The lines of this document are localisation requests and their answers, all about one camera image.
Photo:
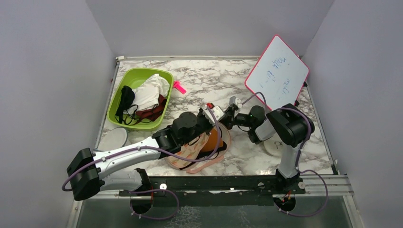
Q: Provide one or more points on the green plastic basket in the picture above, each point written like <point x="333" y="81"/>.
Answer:
<point x="133" y="79"/>

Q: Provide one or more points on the pink framed whiteboard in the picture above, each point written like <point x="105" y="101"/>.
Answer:
<point x="279" y="75"/>

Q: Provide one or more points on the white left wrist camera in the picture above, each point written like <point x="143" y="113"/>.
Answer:
<point x="213" y="113"/>

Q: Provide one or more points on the white cloth garment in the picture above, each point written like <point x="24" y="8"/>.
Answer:
<point x="147" y="94"/>

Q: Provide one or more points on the dark red bra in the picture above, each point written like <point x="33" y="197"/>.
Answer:
<point x="150" y="115"/>

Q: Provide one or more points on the white round mesh bag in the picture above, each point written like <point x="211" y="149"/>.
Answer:
<point x="113" y="139"/>

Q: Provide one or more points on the orange bra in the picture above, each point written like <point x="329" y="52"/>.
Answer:
<point x="214" y="141"/>

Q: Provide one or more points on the pink plastic clip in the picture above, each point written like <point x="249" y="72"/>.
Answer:
<point x="177" y="86"/>

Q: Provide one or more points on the peach patterned mesh laundry bag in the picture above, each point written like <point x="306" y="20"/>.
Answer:
<point x="185" y="157"/>

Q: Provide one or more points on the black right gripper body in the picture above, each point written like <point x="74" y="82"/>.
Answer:
<point x="236" y="118"/>

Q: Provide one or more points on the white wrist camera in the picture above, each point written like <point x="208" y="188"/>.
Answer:
<point x="213" y="113"/>
<point x="235" y="103"/>

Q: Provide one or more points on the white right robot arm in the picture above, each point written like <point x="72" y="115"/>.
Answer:
<point x="292" y="127"/>

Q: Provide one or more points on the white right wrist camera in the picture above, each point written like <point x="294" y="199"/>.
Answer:
<point x="235" y="103"/>

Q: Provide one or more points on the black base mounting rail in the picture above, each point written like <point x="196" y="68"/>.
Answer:
<point x="205" y="191"/>

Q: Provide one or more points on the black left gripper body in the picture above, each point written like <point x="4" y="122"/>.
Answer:
<point x="202" y="126"/>

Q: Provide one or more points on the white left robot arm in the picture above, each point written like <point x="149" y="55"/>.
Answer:
<point x="92" y="172"/>

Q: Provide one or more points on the black bra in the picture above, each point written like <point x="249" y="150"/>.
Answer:
<point x="126" y="110"/>

